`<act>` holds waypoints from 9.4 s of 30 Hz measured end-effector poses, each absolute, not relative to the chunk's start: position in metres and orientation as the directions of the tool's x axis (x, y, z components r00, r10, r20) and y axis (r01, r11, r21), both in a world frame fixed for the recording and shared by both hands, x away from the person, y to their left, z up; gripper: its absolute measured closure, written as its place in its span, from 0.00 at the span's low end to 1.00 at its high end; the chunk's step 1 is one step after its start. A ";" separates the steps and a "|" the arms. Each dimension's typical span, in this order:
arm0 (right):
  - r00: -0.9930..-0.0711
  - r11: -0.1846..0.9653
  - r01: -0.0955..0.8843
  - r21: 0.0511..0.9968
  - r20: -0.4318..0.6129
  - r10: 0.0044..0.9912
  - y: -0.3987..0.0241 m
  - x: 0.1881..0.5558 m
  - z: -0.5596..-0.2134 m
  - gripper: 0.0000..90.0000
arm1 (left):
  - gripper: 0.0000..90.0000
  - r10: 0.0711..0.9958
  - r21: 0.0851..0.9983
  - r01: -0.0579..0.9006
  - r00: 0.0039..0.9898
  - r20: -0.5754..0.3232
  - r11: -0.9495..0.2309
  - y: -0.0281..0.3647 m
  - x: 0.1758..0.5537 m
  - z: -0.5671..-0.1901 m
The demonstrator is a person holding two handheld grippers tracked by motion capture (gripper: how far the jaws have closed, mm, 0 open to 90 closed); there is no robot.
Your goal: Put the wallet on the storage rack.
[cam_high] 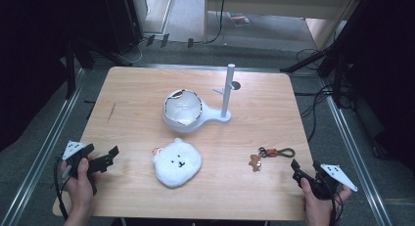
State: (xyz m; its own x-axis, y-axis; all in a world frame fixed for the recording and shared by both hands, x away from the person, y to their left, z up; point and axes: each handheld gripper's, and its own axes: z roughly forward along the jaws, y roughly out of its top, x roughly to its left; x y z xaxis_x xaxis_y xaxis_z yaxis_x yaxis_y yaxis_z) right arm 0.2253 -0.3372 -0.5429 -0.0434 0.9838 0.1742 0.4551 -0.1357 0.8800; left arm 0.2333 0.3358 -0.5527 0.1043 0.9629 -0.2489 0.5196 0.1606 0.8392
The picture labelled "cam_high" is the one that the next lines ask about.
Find black hanging cable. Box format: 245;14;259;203
207;0;227;45

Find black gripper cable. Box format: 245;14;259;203
328;190;345;226
53;157;70;221

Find white plush bear pouch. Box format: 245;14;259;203
151;137;204;189

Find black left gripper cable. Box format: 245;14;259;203
53;157;70;221

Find black floor cables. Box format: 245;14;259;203
294;47;341;144

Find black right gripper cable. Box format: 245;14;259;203
328;190;345;226

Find black metal stand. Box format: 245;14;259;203
64;39;78;101

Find metal floor rail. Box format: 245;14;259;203
0;68;86;226
321;78;394;226

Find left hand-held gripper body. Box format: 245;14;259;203
61;140;96;180

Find person's left hand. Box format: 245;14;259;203
60;157;99;221

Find white bowl stand with pole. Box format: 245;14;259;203
161;63;237;134

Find white floor cable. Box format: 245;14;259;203
115;39;145;66

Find gingerbread keychain with green loop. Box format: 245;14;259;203
248;146;297;173

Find person's right hand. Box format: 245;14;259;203
300;177;353;226

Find light wooden furniture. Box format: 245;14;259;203
203;0;361;52

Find black tripod legs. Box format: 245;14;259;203
279;39;346;77

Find black cabinet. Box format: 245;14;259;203
103;0;145;56

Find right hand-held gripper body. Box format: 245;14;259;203
305;163;358;202

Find magazine with red cover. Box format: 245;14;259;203
226;12;252;27

